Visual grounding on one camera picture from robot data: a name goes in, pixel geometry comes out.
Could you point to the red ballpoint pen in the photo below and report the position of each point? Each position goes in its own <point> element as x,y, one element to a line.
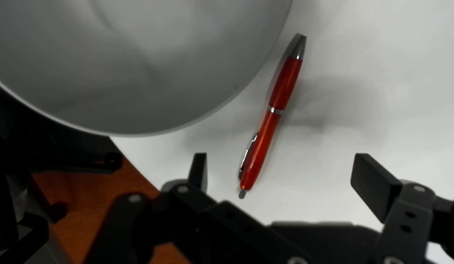
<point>285,82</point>

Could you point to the silver metal bowl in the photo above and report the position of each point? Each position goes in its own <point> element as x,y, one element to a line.
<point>138,63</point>

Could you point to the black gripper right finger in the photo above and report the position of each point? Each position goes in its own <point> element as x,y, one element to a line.
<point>374,184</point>

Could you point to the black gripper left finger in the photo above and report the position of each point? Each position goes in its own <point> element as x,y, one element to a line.
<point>198,170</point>

